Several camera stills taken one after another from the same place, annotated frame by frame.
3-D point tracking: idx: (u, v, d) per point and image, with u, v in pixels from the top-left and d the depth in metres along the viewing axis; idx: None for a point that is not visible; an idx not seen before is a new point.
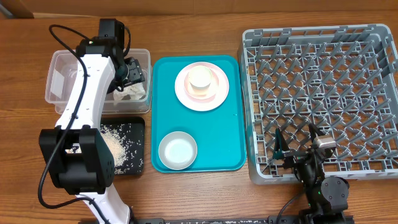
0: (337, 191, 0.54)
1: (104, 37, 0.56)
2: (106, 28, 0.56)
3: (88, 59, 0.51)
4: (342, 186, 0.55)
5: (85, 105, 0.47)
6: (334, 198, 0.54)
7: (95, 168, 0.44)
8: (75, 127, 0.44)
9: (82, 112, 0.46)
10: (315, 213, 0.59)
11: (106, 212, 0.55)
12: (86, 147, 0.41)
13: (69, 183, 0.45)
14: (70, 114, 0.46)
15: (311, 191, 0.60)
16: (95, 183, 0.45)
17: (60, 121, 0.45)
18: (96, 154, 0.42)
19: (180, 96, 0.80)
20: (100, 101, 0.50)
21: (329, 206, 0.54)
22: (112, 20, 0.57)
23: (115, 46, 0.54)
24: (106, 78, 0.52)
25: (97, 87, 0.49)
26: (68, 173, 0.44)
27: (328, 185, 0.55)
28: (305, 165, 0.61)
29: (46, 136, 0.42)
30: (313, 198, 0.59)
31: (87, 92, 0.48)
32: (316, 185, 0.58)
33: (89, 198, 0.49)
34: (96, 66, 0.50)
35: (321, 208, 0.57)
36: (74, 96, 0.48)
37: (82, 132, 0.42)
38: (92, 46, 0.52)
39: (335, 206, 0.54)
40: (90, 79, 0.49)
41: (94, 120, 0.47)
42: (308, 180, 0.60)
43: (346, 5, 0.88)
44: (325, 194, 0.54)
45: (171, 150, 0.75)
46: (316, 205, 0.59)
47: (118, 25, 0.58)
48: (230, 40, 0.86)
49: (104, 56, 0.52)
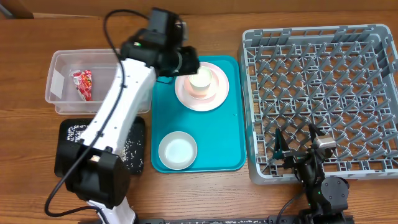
0: (337, 191, 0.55)
1: (153, 32, 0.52)
2: (157, 22, 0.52)
3: (129, 66, 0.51)
4: (342, 187, 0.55)
5: (114, 123, 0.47)
6: (334, 198, 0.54)
7: (109, 190, 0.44)
8: (97, 146, 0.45)
9: (109, 130, 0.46)
10: (314, 213, 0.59)
11: (111, 219, 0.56)
12: (103, 170, 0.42)
13: (81, 193, 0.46)
14: (97, 130, 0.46)
15: (311, 191, 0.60)
16: (106, 201, 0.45)
17: (84, 134, 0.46)
18: (112, 178, 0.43)
19: (178, 95, 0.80)
20: (131, 115, 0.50)
21: (329, 206, 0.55)
22: (166, 15, 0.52)
23: (163, 51, 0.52)
24: (141, 93, 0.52)
25: (130, 103, 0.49)
26: (82, 185, 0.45)
27: (328, 185, 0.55)
28: (305, 165, 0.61)
29: (71, 145, 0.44)
30: (313, 198, 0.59)
31: (119, 107, 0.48)
32: (317, 185, 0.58)
33: (97, 208, 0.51)
34: (135, 78, 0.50)
35: (321, 209, 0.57)
36: (106, 108, 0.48)
37: (104, 154, 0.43)
38: (138, 50, 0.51)
39: (335, 205, 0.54)
40: (126, 91, 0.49)
41: (120, 140, 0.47)
42: (308, 180, 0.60)
43: (346, 5, 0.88)
44: (325, 194, 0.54)
45: (171, 150, 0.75)
46: (316, 205, 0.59)
47: (171, 20, 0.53)
48: (230, 40, 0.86)
49: (147, 65, 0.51)
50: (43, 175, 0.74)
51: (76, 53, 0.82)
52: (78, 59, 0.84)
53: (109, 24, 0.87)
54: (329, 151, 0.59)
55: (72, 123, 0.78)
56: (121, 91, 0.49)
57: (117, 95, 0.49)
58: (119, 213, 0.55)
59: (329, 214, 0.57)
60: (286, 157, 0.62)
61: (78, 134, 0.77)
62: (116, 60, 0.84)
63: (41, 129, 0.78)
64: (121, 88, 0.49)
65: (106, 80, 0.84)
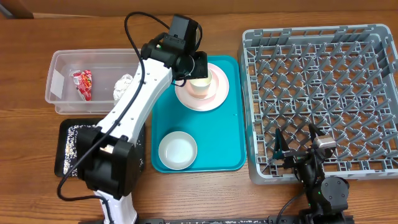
0: (337, 191, 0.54)
1: (173, 37, 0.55)
2: (178, 28, 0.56)
3: (150, 65, 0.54)
4: (342, 187, 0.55)
5: (130, 114, 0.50)
6: (334, 198, 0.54)
7: (120, 177, 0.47)
8: (114, 134, 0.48)
9: (126, 121, 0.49)
10: (314, 212, 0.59)
11: (114, 214, 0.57)
12: (116, 157, 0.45)
13: (92, 180, 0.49)
14: (114, 119, 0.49)
15: (311, 191, 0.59)
16: (115, 189, 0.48)
17: (102, 122, 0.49)
18: (123, 165, 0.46)
19: (177, 94, 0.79)
20: (147, 111, 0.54)
21: (329, 205, 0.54)
22: (186, 20, 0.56)
23: (181, 55, 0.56)
24: (158, 90, 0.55)
25: (147, 98, 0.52)
26: (96, 172, 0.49)
27: (328, 185, 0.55)
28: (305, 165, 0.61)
29: (87, 133, 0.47)
30: (313, 198, 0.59)
31: (137, 101, 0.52)
32: (317, 185, 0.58)
33: (104, 198, 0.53)
34: (154, 76, 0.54)
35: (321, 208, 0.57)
36: (125, 101, 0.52)
37: (119, 142, 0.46)
38: (158, 52, 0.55)
39: (335, 205, 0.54)
40: (144, 87, 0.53)
41: (135, 130, 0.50)
42: (308, 180, 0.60)
43: (345, 5, 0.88)
44: (325, 194, 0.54)
45: (170, 149, 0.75)
46: (316, 205, 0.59)
47: (192, 25, 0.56)
48: (230, 40, 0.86)
49: (166, 66, 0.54)
50: (43, 175, 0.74)
51: (76, 53, 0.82)
52: (78, 59, 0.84)
53: (109, 24, 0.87)
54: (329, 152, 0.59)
55: (72, 122, 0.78)
56: (140, 87, 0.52)
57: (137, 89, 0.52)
58: (124, 208, 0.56)
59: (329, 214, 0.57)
60: (286, 158, 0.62)
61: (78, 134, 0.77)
62: (116, 60, 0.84)
63: (41, 129, 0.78)
64: (140, 83, 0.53)
65: (106, 80, 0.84)
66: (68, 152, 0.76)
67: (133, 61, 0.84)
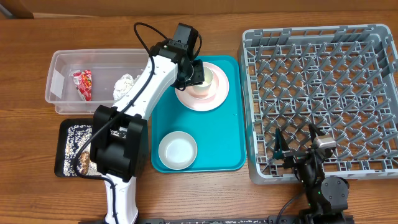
0: (338, 192, 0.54)
1: (177, 42, 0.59)
2: (181, 35, 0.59)
3: (158, 59, 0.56)
4: (342, 187, 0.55)
5: (143, 98, 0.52)
6: (334, 198, 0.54)
7: (132, 155, 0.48)
8: (129, 113, 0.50)
9: (139, 102, 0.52)
10: (314, 212, 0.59)
11: (118, 204, 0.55)
12: (132, 133, 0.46)
13: (103, 160, 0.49)
14: (128, 101, 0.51)
15: (311, 190, 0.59)
16: (125, 168, 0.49)
17: (117, 103, 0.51)
18: (137, 142, 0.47)
19: (176, 94, 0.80)
20: (153, 102, 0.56)
21: (329, 205, 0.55)
22: (189, 28, 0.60)
23: (185, 56, 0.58)
24: (165, 83, 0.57)
25: (157, 87, 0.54)
26: (107, 151, 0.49)
27: (328, 185, 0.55)
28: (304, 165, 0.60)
29: (102, 111, 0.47)
30: (313, 198, 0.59)
31: (148, 88, 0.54)
32: (316, 185, 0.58)
33: (111, 183, 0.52)
34: (163, 68, 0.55)
35: (321, 208, 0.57)
36: (137, 88, 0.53)
37: (134, 119, 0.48)
38: (165, 51, 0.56)
39: (335, 206, 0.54)
40: (154, 78, 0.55)
41: (146, 112, 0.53)
42: (308, 179, 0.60)
43: (345, 5, 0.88)
44: (325, 194, 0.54)
45: (170, 149, 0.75)
46: (316, 205, 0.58)
47: (193, 33, 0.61)
48: (230, 40, 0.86)
49: (173, 61, 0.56)
50: (43, 175, 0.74)
51: (76, 53, 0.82)
52: (78, 59, 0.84)
53: (108, 24, 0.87)
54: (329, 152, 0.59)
55: (72, 123, 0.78)
56: (150, 77, 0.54)
57: (147, 78, 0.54)
58: (128, 196, 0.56)
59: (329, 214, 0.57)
60: (286, 158, 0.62)
61: (78, 134, 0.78)
62: (117, 60, 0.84)
63: (41, 129, 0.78)
64: (150, 74, 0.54)
65: (106, 80, 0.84)
66: (68, 152, 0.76)
67: (133, 61, 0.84)
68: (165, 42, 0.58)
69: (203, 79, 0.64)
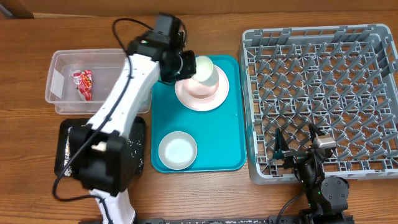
0: (338, 192, 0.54)
1: (158, 34, 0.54)
2: (163, 26, 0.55)
3: (137, 60, 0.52)
4: (342, 188, 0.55)
5: (121, 109, 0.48)
6: (334, 198, 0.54)
7: (115, 172, 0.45)
8: (105, 129, 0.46)
9: (116, 115, 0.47)
10: (314, 212, 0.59)
11: (112, 213, 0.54)
12: (111, 149, 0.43)
13: (86, 180, 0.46)
14: (105, 115, 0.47)
15: (311, 191, 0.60)
16: (110, 185, 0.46)
17: (93, 119, 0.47)
18: (119, 158, 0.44)
19: (176, 93, 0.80)
20: (136, 107, 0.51)
21: (329, 205, 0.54)
22: (170, 20, 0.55)
23: (166, 50, 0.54)
24: (146, 85, 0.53)
25: (136, 93, 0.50)
26: (88, 170, 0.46)
27: (328, 185, 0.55)
28: (305, 165, 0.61)
29: (78, 131, 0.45)
30: (313, 198, 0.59)
31: (126, 96, 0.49)
32: (316, 185, 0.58)
33: (100, 198, 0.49)
34: (142, 70, 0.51)
35: (320, 209, 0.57)
36: (114, 97, 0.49)
37: (112, 135, 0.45)
38: (143, 48, 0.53)
39: (335, 205, 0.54)
40: (133, 82, 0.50)
41: (126, 125, 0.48)
42: (307, 180, 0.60)
43: (345, 5, 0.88)
44: (325, 194, 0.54)
45: (170, 149, 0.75)
46: (316, 205, 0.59)
47: (175, 23, 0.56)
48: (230, 40, 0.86)
49: (153, 60, 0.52)
50: (43, 175, 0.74)
51: (77, 53, 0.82)
52: (78, 59, 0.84)
53: (108, 24, 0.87)
54: (329, 152, 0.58)
55: (72, 122, 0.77)
56: (129, 82, 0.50)
57: (125, 85, 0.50)
58: (120, 205, 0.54)
59: (329, 214, 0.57)
60: (286, 158, 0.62)
61: None
62: (116, 60, 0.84)
63: (41, 129, 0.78)
64: (128, 79, 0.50)
65: (106, 80, 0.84)
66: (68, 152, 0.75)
67: None
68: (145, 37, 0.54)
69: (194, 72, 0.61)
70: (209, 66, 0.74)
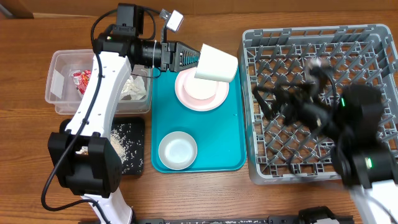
0: (369, 94, 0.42)
1: (122, 27, 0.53)
2: (125, 17, 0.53)
3: (106, 58, 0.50)
4: (375, 91, 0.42)
5: (97, 110, 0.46)
6: (365, 101, 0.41)
7: (102, 175, 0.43)
8: (85, 134, 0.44)
9: (93, 117, 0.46)
10: (342, 133, 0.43)
11: (109, 215, 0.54)
12: (93, 155, 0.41)
13: (75, 186, 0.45)
14: (82, 118, 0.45)
15: (329, 122, 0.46)
16: (101, 188, 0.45)
17: (71, 124, 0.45)
18: (104, 162, 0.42)
19: (179, 99, 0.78)
20: (114, 104, 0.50)
21: (361, 114, 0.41)
22: (131, 8, 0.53)
23: (134, 42, 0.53)
24: (119, 83, 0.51)
25: (111, 91, 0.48)
26: (77, 176, 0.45)
27: (356, 89, 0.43)
28: (305, 106, 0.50)
29: (56, 140, 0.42)
30: (339, 126, 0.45)
31: (100, 95, 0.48)
32: (336, 107, 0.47)
33: (93, 200, 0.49)
34: (112, 67, 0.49)
35: (349, 125, 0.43)
36: (88, 99, 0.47)
37: (92, 139, 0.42)
38: (110, 44, 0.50)
39: (368, 111, 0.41)
40: (105, 81, 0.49)
41: (106, 127, 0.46)
42: (318, 118, 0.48)
43: (345, 5, 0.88)
44: (352, 98, 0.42)
45: (171, 150, 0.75)
46: (342, 128, 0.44)
47: (137, 12, 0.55)
48: (230, 40, 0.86)
49: (122, 55, 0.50)
50: (43, 175, 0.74)
51: (77, 53, 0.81)
52: (78, 59, 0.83)
53: (108, 24, 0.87)
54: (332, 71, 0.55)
55: None
56: (100, 81, 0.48)
57: (97, 84, 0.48)
58: (115, 206, 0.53)
59: (364, 132, 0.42)
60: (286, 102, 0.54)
61: None
62: None
63: (41, 129, 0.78)
64: (99, 78, 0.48)
65: None
66: None
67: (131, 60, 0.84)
68: (108, 33, 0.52)
69: (173, 66, 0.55)
70: (201, 53, 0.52)
